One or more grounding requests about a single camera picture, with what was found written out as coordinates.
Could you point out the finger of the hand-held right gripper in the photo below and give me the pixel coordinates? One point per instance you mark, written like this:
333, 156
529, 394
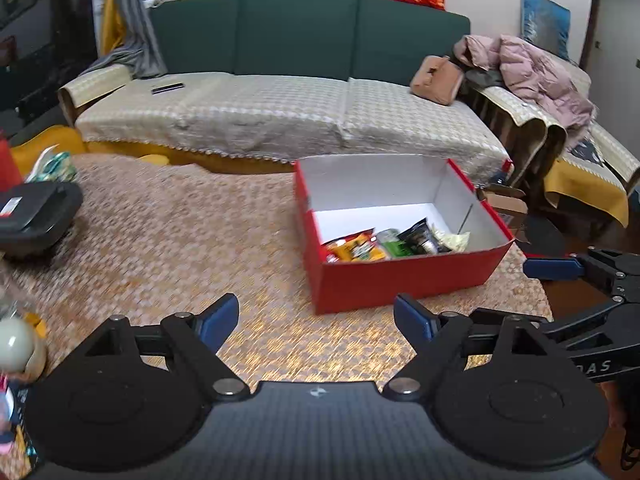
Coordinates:
575, 325
550, 267

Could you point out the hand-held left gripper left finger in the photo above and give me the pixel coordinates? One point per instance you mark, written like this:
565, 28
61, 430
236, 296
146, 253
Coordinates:
217, 322

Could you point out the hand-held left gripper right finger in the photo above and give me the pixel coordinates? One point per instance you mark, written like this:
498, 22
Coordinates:
415, 317

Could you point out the red cardboard box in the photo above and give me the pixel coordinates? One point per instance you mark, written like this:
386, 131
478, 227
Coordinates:
400, 280

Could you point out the green silver snack packet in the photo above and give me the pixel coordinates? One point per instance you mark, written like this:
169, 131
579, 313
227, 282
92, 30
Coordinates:
392, 245

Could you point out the black snack packet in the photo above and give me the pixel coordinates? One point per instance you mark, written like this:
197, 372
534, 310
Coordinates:
422, 240

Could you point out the pale yellow snack packet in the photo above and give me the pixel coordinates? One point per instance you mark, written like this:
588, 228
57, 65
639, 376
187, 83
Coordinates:
455, 241

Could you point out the red snack packet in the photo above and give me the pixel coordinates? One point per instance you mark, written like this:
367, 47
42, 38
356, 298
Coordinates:
334, 252

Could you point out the red black fitness platform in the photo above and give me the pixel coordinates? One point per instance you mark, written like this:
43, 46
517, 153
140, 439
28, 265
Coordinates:
545, 237

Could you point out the brown cardboard box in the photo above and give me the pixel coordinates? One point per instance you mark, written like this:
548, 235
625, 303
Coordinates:
502, 207

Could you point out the wooden side sofa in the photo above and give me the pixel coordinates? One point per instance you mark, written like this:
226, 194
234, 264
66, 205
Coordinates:
585, 185

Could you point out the gold floral tablecloth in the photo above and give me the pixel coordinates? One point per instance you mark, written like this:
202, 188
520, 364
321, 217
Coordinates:
175, 240

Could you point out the dark glass bottle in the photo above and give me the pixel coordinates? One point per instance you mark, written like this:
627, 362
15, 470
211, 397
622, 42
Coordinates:
504, 172

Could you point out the beige armrest cover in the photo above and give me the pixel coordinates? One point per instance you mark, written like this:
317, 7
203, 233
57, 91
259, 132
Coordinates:
520, 107

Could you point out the pink down jacket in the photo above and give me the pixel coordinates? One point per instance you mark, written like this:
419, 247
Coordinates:
540, 75

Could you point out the beige ball-shaped container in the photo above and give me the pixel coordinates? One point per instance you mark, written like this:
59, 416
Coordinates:
17, 347

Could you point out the dark grey garment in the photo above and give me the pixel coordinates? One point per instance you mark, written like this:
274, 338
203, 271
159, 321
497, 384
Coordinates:
475, 72

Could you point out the black lidded appliance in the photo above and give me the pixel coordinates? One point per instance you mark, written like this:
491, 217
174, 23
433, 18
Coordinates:
35, 220

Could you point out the beige checked sofa cover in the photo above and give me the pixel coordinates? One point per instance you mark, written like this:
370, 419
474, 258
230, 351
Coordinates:
250, 110

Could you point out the tan bag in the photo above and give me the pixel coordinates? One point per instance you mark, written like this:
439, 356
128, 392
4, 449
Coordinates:
437, 80

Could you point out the black phone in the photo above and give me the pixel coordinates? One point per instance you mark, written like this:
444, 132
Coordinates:
167, 88

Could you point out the blue cushion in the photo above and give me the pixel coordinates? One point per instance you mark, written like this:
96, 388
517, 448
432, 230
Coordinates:
545, 22

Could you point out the yellow giraffe toy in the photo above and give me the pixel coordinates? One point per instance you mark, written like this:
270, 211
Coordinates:
50, 140

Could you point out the red water bottle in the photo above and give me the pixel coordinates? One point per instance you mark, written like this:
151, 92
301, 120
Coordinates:
9, 160

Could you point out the green sofa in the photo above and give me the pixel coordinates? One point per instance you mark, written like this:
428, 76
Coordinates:
295, 35

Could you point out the grey curtain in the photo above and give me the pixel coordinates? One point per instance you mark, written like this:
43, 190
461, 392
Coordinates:
135, 25

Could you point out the yellow curtain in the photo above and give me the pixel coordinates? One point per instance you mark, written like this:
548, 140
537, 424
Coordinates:
110, 15

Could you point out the glass sliding door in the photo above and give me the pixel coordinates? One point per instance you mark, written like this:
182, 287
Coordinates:
45, 35

